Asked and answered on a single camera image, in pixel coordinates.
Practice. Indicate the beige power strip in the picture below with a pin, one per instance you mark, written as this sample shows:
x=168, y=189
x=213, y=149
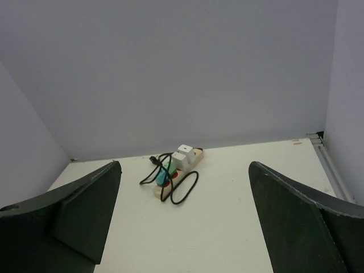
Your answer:
x=163, y=193

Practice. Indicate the white charger near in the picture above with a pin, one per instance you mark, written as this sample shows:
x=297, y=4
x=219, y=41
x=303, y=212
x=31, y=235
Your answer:
x=180, y=160

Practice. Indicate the white charger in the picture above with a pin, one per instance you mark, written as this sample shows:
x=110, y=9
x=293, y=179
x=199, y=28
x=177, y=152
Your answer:
x=180, y=160
x=189, y=152

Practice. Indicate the white charger far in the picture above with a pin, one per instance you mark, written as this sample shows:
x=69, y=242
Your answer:
x=189, y=152

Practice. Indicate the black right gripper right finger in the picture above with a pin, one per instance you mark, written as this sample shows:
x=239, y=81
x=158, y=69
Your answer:
x=306, y=230

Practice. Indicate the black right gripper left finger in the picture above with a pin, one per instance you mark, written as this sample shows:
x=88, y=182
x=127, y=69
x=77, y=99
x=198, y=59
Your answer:
x=62, y=230

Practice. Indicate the teal plug adapter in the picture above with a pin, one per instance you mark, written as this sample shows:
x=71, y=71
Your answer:
x=162, y=178

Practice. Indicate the aluminium table edge rail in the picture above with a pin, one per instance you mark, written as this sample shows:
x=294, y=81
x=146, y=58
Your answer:
x=336, y=180

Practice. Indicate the green plug adapter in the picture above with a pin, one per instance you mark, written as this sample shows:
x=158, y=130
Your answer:
x=171, y=167

